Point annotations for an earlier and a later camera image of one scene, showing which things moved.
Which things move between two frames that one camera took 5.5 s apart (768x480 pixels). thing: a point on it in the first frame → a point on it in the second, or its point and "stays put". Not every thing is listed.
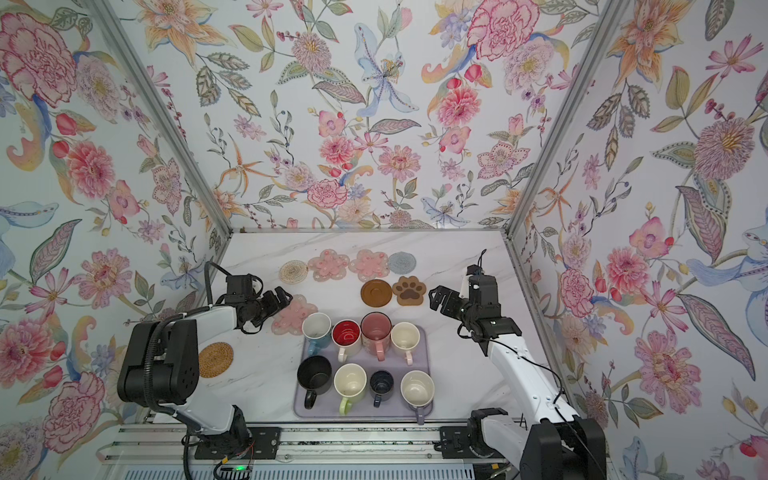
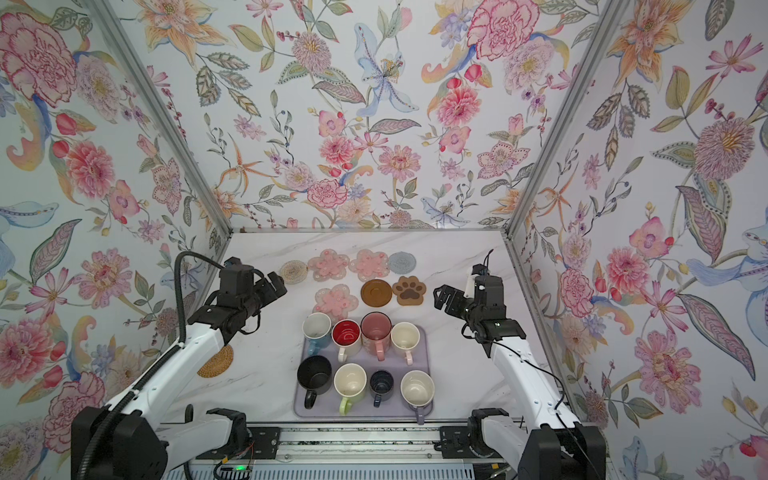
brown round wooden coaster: (375, 293) stays put
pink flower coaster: (369, 265) stays put
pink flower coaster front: (290, 317) → (336, 302)
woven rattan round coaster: (215, 359) stays put
